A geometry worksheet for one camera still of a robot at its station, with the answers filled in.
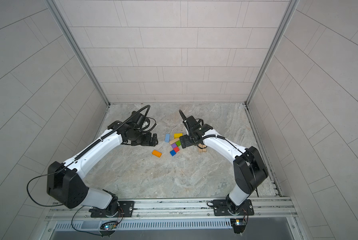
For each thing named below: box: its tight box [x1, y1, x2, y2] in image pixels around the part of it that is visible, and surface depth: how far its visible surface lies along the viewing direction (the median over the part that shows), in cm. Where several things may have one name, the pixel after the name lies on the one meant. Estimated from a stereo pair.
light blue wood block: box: [164, 133, 171, 143], surface depth 98 cm
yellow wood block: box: [174, 133, 184, 139], surface depth 99 cm
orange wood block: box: [151, 149, 162, 158], surface depth 91 cm
